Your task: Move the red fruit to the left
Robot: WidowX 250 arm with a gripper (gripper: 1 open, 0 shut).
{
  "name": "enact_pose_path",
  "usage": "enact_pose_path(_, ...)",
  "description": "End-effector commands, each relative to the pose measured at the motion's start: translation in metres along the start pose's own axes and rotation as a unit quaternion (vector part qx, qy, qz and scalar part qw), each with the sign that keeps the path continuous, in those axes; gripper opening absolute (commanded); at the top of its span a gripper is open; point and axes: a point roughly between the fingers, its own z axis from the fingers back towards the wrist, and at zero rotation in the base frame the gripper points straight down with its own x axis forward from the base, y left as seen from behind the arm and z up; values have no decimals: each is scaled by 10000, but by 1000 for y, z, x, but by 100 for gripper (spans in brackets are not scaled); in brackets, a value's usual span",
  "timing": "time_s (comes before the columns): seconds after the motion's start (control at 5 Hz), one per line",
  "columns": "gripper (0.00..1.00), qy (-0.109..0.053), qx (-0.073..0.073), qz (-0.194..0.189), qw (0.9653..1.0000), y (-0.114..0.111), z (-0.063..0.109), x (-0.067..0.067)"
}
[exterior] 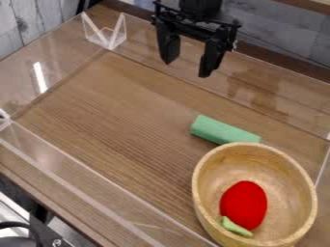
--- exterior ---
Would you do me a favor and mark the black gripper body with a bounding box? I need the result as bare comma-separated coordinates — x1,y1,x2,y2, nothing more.
153,0,241,51

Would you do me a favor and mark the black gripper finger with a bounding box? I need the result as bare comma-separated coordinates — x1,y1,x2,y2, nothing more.
156,19,180,65
199,38,225,78

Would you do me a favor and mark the red plush fruit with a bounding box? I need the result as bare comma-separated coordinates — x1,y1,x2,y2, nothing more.
219,180,268,231

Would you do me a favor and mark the green foam block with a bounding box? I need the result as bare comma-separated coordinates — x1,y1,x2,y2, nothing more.
189,115,261,145

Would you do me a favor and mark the wooden bowl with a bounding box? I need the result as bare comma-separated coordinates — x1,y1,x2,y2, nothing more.
191,143,316,247

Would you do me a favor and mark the black metal bracket bottom left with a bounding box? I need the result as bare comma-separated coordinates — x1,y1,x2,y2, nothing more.
28,214,73,247

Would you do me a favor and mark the black cable bottom left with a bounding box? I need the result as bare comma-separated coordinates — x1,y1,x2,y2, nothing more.
0,220,42,247

